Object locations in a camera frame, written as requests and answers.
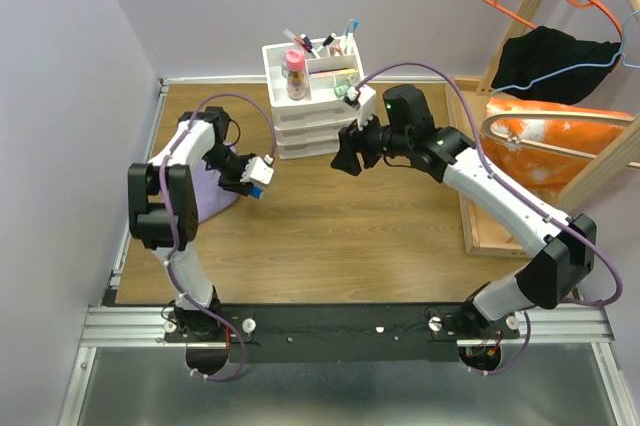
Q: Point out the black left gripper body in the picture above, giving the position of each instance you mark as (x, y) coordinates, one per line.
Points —
(230, 165)

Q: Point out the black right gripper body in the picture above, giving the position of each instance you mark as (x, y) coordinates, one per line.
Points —
(384, 139)

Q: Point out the white plastic drawer organizer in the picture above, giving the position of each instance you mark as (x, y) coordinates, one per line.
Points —
(308, 127)

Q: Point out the green stapler remover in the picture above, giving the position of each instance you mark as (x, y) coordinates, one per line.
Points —
(340, 90)

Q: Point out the white eraser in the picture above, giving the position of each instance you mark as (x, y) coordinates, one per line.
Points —
(347, 78)

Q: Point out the orange pink highlighter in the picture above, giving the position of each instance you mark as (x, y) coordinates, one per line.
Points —
(322, 74)

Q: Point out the purple black highlighter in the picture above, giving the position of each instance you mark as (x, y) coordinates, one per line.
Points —
(332, 69)

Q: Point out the pink cap pencil tube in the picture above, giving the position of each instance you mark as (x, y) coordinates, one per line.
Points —
(296, 79)

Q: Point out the blue cap white pen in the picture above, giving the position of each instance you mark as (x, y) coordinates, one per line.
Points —
(344, 44)

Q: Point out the black cap white marker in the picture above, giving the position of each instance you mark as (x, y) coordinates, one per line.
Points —
(327, 42)

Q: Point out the blue cap white marker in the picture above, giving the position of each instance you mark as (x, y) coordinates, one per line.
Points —
(310, 46)

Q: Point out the orange red pen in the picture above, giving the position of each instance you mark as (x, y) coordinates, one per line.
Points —
(297, 40)

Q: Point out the light blue white pen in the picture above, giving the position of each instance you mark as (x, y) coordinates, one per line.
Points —
(353, 27)

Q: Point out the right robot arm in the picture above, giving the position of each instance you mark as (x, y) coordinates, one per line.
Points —
(554, 241)

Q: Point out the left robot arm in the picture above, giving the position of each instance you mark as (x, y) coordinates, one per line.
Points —
(162, 203)

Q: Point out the purple cloth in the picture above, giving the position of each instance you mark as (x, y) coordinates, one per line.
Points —
(211, 199)

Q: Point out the wooden hanger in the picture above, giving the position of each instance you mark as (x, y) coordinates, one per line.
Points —
(577, 135)

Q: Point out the orange white tie-dye garment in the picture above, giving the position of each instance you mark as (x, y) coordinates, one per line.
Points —
(535, 170)

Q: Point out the black garment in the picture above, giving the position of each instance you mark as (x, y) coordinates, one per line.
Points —
(555, 61)

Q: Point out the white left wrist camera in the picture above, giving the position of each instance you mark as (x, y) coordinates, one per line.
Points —
(258, 170)

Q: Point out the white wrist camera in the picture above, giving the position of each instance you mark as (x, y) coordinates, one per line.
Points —
(258, 170)
(363, 100)

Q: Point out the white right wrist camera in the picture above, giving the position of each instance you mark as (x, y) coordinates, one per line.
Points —
(363, 100)

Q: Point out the wooden clothes rack frame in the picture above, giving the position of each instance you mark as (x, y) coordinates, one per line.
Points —
(546, 64)

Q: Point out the aluminium frame rail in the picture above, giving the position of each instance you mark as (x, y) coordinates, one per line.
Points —
(143, 327)

